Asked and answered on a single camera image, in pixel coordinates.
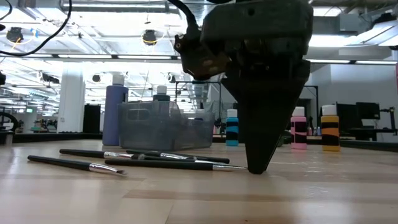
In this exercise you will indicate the black computer monitor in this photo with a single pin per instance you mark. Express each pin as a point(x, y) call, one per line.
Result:
point(345, 115)
point(368, 110)

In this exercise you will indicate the white square pillar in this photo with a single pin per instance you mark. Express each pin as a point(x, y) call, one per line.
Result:
point(71, 102)

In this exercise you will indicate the large periwinkle paint bottle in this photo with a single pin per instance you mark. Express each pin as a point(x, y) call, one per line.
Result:
point(112, 118)

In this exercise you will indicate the black robot arm on desk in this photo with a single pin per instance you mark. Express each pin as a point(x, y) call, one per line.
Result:
point(392, 119)

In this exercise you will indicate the small pink black-banded bottle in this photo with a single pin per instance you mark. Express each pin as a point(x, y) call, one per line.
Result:
point(299, 144)

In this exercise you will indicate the long linear light bar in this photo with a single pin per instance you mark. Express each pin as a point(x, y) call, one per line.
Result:
point(93, 56)

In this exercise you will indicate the black paintbrush with short bristles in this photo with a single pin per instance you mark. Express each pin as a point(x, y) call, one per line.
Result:
point(81, 153)

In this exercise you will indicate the black desk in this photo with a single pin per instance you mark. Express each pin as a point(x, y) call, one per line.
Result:
point(367, 130)

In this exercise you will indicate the large dark blue paint bottle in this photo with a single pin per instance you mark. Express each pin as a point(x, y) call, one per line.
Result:
point(161, 97)

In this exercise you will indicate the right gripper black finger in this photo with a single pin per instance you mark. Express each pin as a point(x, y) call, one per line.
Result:
point(248, 118)
point(276, 112)

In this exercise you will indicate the black cabinet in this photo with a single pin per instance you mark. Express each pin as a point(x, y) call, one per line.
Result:
point(91, 119)

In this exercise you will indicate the small amber black-banded bottle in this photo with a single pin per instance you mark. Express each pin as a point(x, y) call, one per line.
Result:
point(330, 119)

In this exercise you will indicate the translucent grey plastic bin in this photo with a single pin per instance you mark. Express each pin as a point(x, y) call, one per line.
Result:
point(161, 133)

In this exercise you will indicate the black paintbrush with round bristles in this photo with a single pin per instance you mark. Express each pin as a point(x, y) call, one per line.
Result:
point(174, 155)

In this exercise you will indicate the round spiral metal duct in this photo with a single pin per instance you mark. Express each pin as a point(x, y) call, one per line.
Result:
point(199, 91)

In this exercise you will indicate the black gantry frame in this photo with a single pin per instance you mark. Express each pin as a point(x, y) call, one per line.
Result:
point(317, 102)

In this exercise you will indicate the small cyan black-banded bottle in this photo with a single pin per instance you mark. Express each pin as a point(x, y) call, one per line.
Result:
point(232, 113)

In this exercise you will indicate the black paintbrush with angled tip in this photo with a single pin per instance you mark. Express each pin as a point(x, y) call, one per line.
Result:
point(62, 163)

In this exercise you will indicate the rectangular metal duct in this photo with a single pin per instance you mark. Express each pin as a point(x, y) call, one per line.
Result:
point(342, 25)

